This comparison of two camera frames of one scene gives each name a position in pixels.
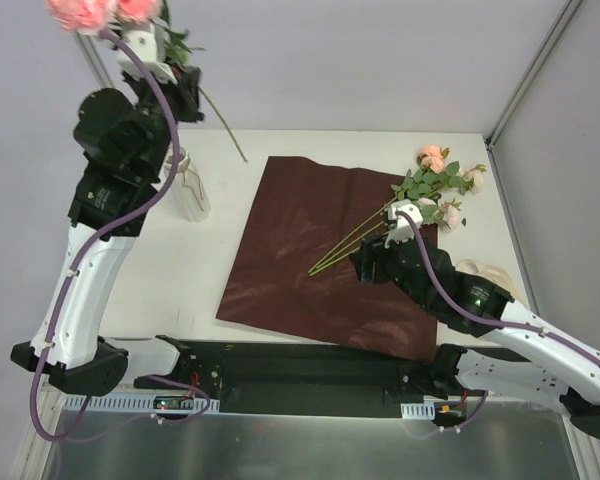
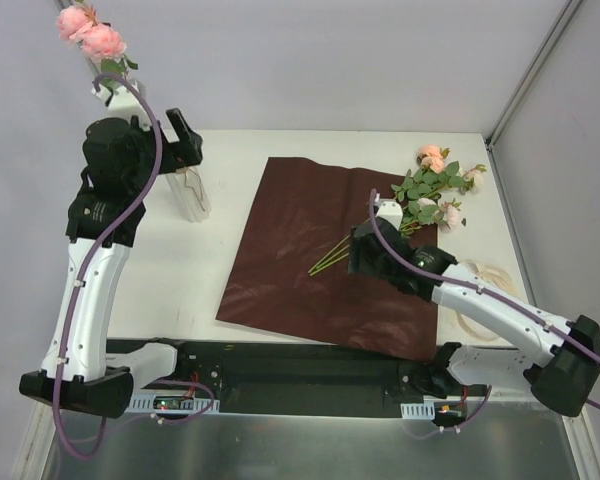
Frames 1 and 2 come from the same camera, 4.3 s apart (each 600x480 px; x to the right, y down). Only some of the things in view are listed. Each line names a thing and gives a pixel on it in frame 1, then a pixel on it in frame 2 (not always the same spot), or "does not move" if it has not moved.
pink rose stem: [95, 17] -> [79, 24]
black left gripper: [181, 93] -> [181, 148]
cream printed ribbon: [492, 274] does not move
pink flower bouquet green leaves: [435, 182] does not move
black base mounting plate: [309, 377] does not move
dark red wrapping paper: [293, 272] does not move
